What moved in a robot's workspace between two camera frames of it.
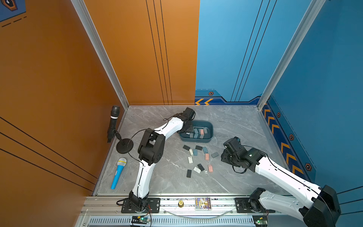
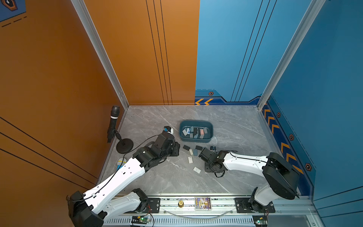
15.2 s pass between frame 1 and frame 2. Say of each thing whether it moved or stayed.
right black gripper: moved
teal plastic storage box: stayed
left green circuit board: stayed
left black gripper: moved
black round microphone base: stayed
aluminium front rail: stayed
